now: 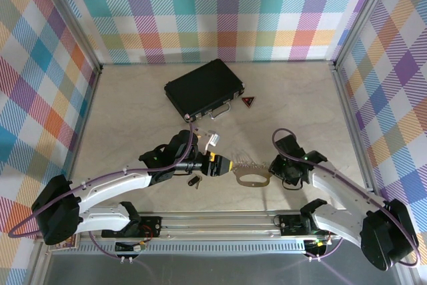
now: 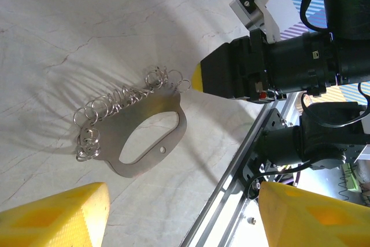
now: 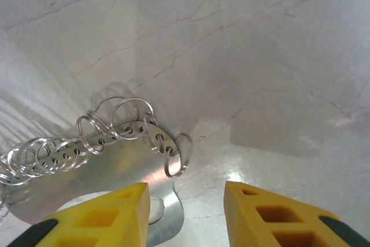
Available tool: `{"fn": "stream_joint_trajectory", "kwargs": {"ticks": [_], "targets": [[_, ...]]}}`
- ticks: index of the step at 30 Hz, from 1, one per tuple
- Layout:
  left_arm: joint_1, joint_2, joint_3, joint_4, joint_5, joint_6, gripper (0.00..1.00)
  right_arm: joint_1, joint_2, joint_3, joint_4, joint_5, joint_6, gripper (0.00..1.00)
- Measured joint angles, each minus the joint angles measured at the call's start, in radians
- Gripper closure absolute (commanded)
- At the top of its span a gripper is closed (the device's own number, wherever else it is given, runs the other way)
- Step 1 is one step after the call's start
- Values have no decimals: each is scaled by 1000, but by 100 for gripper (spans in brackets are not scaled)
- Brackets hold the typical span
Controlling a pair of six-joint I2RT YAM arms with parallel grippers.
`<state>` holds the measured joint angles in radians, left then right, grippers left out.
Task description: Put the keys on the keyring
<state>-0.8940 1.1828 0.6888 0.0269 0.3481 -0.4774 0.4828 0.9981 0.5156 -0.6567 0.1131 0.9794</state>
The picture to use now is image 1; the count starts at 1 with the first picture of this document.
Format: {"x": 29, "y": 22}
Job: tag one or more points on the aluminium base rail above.
{"x": 217, "y": 228}

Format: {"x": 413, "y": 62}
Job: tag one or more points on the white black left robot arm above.
{"x": 100, "y": 217}

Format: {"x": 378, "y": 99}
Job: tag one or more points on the small patterned card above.
{"x": 63, "y": 245}

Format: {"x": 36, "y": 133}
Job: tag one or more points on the aluminium table edge rail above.
{"x": 353, "y": 125}
{"x": 83, "y": 125}

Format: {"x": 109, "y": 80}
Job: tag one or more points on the red black triangular badge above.
{"x": 248, "y": 101}

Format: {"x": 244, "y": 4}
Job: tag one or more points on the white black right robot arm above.
{"x": 337, "y": 181}

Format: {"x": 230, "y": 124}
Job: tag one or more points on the aluminium corner post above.
{"x": 71, "y": 18}
{"x": 362, "y": 18}

